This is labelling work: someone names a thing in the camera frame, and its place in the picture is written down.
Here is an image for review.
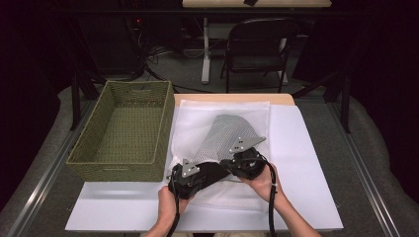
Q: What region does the bundle of floor cables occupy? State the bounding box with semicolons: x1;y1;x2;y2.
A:
126;33;207;95

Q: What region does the white mesh laundry bag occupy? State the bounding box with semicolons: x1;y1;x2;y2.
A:
165;99;273;212

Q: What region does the white desk leg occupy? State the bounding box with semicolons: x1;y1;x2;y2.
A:
201;17;212;85

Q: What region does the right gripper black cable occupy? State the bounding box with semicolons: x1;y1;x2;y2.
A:
241;157;279;237

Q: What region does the white board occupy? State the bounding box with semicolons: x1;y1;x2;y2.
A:
64;104;344;233

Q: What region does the person's left hand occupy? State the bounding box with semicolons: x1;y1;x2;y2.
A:
157;186;192;229

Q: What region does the black cloth garment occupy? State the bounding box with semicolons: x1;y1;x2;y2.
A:
192;114;263;191

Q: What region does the person's right hand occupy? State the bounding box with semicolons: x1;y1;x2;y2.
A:
237;163;282;204

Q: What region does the black metal stand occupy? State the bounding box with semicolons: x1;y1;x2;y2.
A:
69;70;101;132
291;71;352;134

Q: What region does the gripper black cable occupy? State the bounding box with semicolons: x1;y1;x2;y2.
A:
241;157;279;237
165;177;182;237

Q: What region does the person's right leg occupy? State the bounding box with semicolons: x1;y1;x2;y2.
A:
213;231;269;237

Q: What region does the aluminium rail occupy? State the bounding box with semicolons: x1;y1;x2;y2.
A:
6;100;97;237
325;102;401;237

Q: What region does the green woven basket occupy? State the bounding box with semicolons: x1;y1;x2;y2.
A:
65;80;176;183

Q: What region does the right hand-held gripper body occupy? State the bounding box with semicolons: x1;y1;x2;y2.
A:
226;135;268;181

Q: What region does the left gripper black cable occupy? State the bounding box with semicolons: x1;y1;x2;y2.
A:
165;177;182;237

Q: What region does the black folding chair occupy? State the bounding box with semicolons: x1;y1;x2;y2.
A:
219;17;300;94

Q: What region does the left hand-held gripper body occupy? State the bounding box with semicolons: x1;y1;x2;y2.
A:
167;158;203;200

